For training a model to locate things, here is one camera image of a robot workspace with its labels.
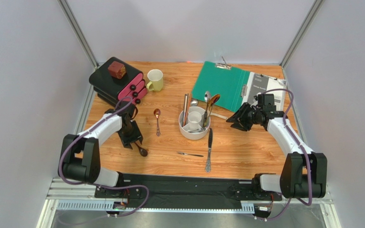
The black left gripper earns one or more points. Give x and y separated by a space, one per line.
137 135

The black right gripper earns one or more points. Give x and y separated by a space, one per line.
243 116

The dark brown wooden spoon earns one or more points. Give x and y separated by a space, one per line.
143 152

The iridescent blue purple spoon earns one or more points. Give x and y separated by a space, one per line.
213 100

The gold spoon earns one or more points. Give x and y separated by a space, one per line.
207 112

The iridescent ornate handle utensil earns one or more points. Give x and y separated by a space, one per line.
157 113

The silver spoon dark handle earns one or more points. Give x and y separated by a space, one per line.
207 98

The orange chopstick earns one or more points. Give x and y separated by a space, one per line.
190 97

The silver table knife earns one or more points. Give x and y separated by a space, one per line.
208 162

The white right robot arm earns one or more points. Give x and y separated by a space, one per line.
304 173

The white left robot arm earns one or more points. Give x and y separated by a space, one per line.
80 162

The silver utensils in holder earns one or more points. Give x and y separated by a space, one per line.
199 130

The white plastic spoon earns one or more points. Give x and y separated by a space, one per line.
219 116

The green clipboard folder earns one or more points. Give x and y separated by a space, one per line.
220 80

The setup guide booklet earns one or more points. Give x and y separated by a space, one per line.
259 83

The white divided utensil holder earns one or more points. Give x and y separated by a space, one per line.
194 121

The small silver fork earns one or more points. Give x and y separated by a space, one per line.
188 154

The black pink drawer box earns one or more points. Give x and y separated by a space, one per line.
111 89

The pale yellow mug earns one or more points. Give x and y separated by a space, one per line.
155 83

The red brown cube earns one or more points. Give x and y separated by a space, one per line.
117 70

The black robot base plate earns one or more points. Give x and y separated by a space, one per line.
172 192

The aluminium frame rail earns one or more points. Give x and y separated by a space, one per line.
63 198

